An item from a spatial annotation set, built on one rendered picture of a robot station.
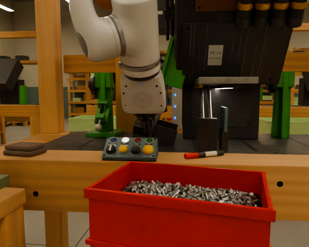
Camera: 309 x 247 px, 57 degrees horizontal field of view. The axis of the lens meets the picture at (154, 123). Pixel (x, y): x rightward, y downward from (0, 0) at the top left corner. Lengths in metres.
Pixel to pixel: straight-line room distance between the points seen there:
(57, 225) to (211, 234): 1.23
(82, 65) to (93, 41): 1.00
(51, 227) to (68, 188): 0.82
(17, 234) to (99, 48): 0.50
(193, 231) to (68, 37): 11.84
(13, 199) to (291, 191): 0.69
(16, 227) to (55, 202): 0.13
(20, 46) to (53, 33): 11.58
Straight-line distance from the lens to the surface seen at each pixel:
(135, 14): 0.54
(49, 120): 1.51
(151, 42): 0.57
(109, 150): 0.80
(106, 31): 0.54
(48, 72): 1.50
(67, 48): 12.14
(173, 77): 0.99
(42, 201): 0.90
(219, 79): 0.81
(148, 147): 0.79
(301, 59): 1.56
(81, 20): 0.54
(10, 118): 9.98
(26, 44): 12.95
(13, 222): 0.79
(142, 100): 0.64
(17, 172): 0.90
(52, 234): 1.67
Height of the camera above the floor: 1.09
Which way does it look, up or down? 7 degrees down
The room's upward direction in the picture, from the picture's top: straight up
